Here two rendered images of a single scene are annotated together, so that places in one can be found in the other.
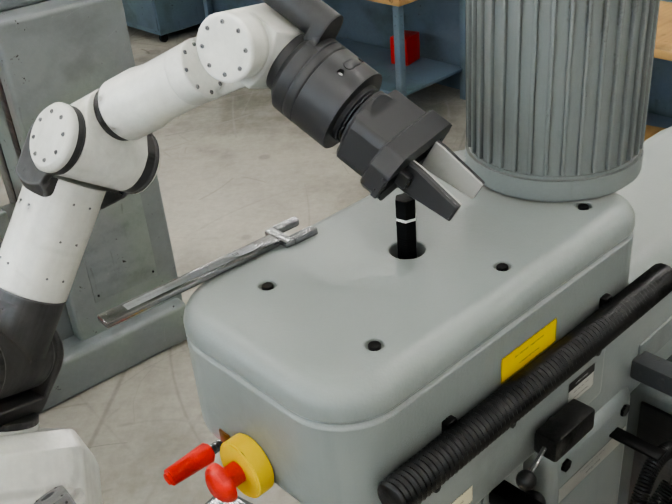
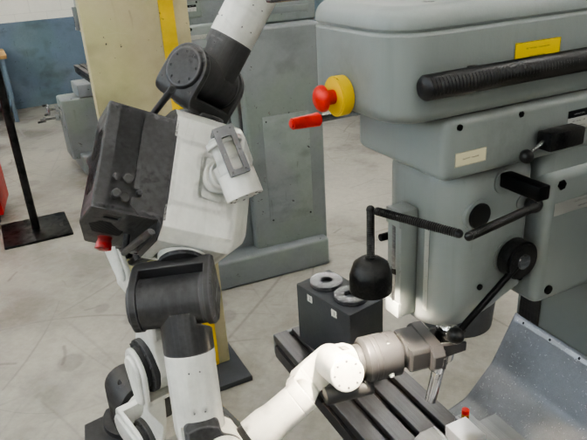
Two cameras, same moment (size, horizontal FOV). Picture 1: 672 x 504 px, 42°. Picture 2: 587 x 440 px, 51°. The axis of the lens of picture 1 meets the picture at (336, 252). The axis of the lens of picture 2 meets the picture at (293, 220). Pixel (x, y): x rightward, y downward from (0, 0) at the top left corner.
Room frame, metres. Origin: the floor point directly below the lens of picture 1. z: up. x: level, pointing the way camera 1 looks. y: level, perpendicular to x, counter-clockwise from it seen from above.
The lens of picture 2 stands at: (-0.29, -0.07, 1.97)
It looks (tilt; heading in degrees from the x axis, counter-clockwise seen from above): 24 degrees down; 15
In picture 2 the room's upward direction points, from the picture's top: 3 degrees counter-clockwise
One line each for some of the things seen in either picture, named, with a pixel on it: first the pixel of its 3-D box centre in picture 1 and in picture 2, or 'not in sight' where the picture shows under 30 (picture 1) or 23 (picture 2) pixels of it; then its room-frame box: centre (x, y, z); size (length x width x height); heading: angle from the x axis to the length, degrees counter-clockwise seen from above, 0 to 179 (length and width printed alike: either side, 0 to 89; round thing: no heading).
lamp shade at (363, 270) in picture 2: not in sight; (370, 272); (0.60, 0.05, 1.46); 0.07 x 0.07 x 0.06
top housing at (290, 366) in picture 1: (419, 307); (468, 42); (0.77, -0.08, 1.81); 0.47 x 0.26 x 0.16; 131
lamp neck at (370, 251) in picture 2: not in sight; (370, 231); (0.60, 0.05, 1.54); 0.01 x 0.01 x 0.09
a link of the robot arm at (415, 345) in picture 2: not in sight; (403, 351); (0.71, 0.01, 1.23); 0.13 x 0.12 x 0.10; 31
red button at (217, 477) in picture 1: (226, 479); (325, 98); (0.59, 0.12, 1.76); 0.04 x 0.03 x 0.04; 41
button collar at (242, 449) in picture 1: (246, 465); (339, 95); (0.61, 0.10, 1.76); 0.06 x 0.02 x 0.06; 41
